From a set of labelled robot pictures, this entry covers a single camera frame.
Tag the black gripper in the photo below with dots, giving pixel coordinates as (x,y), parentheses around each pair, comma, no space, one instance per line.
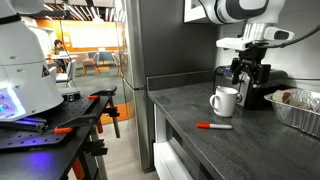
(255,56)

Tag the red capped marker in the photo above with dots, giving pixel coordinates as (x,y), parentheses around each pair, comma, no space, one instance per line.
(216,126)

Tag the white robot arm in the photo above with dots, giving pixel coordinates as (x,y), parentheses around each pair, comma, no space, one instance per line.
(246,10)

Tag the white ceramic mug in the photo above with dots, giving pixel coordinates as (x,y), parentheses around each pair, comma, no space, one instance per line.
(225,103)

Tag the black silver toaster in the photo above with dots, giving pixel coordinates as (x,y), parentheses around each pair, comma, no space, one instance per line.
(276,90)

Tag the foil wrapped food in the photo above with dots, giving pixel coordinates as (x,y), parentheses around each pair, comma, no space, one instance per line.
(300,98)

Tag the aluminium foil tray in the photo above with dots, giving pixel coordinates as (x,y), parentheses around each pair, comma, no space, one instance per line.
(293,116)

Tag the stainless steel refrigerator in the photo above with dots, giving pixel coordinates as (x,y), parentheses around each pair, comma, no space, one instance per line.
(156,43)

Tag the blue chair wooden legs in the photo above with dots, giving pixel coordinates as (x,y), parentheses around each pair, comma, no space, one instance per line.
(91,61)

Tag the small black box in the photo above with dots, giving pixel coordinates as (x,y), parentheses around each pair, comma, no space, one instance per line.
(70,96)

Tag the grey office chair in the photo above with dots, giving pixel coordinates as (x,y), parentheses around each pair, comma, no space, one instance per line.
(68,75)

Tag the seated person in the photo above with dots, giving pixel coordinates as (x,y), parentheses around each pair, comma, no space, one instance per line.
(59,53)

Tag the black perforated robot table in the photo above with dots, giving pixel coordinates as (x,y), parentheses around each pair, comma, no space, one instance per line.
(40,156)

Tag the aluminium extrusion bar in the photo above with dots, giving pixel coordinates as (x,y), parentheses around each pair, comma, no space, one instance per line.
(26,124)

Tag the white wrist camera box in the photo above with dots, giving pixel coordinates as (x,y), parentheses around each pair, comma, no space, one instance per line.
(233,43)

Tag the white wall board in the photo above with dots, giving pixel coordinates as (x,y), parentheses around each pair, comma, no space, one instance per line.
(90,33)

